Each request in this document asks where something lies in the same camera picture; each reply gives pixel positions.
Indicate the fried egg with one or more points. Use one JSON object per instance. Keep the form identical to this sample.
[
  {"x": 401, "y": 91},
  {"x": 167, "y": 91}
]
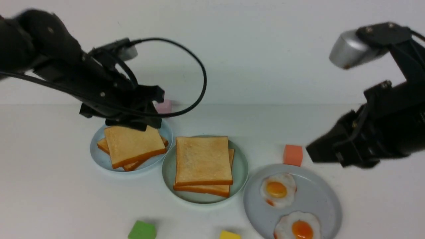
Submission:
[
  {"x": 278, "y": 190},
  {"x": 298, "y": 225}
]

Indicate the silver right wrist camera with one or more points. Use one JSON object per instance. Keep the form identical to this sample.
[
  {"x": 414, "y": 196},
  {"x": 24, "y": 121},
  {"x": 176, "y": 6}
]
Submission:
[{"x": 349, "y": 51}]

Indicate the pink cube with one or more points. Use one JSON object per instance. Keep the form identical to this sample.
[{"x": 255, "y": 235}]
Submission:
[{"x": 163, "y": 108}]

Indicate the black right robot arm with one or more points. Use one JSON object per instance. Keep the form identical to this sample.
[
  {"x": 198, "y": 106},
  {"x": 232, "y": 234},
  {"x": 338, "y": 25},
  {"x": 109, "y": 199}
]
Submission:
[{"x": 406, "y": 52}]

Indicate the light blue plate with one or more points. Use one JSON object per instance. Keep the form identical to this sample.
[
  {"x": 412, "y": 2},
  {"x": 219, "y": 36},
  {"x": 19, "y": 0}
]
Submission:
[{"x": 103, "y": 160}]

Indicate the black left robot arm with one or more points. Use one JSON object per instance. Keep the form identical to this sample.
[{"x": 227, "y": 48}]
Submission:
[{"x": 36, "y": 46}]

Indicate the fried egg middle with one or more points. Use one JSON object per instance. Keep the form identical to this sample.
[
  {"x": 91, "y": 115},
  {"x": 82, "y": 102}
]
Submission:
[{"x": 278, "y": 190}]

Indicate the yellow cube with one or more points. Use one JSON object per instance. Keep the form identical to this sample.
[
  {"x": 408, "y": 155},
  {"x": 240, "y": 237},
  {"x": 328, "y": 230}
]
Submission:
[{"x": 229, "y": 235}]

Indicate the fried egg bottom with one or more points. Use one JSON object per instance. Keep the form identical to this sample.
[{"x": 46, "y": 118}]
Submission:
[{"x": 298, "y": 225}]

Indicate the green cube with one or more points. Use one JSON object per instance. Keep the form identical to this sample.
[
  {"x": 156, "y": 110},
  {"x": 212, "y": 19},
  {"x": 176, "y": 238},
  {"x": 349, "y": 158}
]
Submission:
[{"x": 142, "y": 230}]

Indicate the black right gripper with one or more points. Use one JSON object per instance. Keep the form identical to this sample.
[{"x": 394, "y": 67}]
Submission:
[{"x": 389, "y": 126}]

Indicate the pale green plate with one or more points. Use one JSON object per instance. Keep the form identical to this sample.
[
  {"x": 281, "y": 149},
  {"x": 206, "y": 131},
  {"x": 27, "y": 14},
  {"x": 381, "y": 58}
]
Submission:
[{"x": 240, "y": 172}]

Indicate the orange cube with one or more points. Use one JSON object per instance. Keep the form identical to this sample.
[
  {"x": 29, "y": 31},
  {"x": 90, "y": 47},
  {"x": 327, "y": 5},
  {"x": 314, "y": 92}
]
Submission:
[{"x": 293, "y": 155}]

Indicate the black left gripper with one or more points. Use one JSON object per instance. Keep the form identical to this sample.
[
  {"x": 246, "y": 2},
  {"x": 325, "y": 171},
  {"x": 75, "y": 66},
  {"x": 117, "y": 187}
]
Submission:
[{"x": 103, "y": 91}]

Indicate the grey plate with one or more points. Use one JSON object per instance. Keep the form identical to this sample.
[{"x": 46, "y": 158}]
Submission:
[{"x": 313, "y": 195}]

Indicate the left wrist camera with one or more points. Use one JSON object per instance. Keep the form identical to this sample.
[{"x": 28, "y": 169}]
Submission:
[{"x": 120, "y": 49}]

